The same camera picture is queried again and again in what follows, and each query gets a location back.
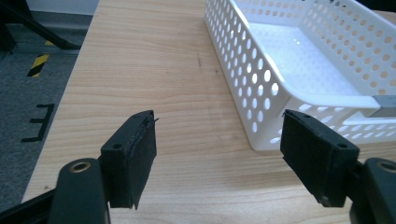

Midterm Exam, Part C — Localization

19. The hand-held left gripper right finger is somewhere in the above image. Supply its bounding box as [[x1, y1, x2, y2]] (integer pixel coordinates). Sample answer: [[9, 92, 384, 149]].
[[279, 108, 361, 208]]

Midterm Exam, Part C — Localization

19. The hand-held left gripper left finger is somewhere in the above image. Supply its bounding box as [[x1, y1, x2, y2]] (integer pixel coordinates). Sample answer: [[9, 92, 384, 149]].
[[100, 109, 160, 210]]

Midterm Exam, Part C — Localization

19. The white perforated plastic basket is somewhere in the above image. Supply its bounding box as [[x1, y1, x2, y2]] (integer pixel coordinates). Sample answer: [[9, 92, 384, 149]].
[[204, 0, 396, 152]]

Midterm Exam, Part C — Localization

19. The black floor tape mark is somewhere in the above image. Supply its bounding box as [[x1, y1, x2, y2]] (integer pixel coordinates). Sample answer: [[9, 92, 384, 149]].
[[21, 103, 56, 144]]

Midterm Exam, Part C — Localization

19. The yellow black hazard tape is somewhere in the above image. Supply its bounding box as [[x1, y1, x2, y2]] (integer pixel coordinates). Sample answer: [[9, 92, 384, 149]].
[[26, 40, 56, 78]]

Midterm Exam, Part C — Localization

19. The black metal stand leg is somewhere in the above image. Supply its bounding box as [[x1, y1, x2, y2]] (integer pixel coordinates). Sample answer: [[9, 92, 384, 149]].
[[0, 0, 82, 52]]

